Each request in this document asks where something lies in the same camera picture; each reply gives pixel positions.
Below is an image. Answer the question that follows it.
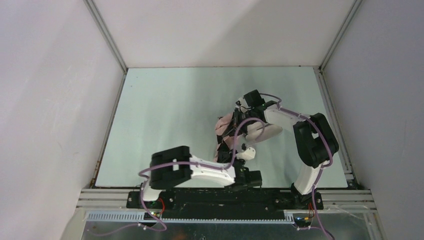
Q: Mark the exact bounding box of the white oval storage case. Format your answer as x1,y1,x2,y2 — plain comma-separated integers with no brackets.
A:
244,122,283,144

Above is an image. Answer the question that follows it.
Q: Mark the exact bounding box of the pink folding umbrella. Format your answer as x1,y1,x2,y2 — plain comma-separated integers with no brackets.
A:
213,112,235,162

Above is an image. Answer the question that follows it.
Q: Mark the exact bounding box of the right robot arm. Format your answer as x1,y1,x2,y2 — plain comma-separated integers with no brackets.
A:
215,90,339,196

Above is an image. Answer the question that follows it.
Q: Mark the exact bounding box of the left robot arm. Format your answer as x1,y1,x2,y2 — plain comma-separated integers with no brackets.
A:
139,145,263,202

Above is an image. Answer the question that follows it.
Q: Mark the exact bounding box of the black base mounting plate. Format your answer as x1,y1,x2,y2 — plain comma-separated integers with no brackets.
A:
126,187,324,221

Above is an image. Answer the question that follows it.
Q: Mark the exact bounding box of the right controller board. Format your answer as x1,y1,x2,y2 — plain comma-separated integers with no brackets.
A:
293,217,312,230

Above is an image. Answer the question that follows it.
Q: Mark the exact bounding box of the controller board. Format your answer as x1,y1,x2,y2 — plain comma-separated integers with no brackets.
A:
143,212,161,221
293,217,312,230

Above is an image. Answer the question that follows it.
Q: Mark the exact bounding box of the left controller board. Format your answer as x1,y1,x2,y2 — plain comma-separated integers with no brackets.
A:
143,212,161,221

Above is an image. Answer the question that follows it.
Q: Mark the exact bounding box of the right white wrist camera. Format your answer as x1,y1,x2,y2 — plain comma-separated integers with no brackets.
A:
235,97,249,113

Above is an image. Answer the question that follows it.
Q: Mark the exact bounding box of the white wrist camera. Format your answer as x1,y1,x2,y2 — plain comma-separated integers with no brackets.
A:
236,146,256,161
235,97,249,113

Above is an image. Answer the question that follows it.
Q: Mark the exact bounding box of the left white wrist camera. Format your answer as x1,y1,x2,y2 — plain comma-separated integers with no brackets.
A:
236,146,256,161

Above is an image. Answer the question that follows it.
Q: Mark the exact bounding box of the aluminium frame rail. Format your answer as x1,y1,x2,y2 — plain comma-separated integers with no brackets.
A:
76,188,377,224

